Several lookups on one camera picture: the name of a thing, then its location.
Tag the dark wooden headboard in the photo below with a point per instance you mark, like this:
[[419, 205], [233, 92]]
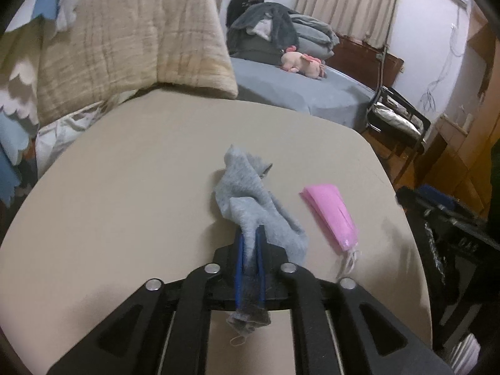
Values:
[[363, 62]]

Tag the white ribbed object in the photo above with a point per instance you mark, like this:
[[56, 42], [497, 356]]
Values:
[[466, 353]]

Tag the narrow beige curtain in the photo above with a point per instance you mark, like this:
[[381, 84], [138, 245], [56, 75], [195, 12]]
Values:
[[347, 4]]

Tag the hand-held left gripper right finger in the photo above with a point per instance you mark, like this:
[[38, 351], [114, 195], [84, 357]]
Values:
[[261, 269]]

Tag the grey bed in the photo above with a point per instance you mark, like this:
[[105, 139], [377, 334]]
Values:
[[304, 93]]

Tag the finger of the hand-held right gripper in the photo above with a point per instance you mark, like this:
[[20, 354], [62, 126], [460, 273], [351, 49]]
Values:
[[410, 201], [433, 194]]

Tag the grey seat cushion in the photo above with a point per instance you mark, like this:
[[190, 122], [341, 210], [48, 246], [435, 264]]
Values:
[[396, 119]]

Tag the folded grey quilt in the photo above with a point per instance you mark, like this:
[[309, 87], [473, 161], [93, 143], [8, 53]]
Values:
[[316, 35]]

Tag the blue and white printed blanket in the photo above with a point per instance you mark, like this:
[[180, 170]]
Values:
[[19, 86]]

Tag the pink face mask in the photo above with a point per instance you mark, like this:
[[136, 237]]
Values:
[[332, 215]]

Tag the black chair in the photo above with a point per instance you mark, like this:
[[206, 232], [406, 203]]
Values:
[[414, 121]]

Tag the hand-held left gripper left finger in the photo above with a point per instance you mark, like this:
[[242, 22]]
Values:
[[239, 269]]

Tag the grey sock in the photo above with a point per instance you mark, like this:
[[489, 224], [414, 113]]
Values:
[[246, 199]]

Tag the dark grey fleece blanket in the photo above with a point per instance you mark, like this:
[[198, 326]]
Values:
[[269, 23]]

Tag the pink plush toy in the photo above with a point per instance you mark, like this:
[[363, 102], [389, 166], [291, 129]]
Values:
[[300, 61]]

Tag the wooden wardrobe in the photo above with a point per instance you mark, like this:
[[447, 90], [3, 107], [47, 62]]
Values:
[[465, 144]]

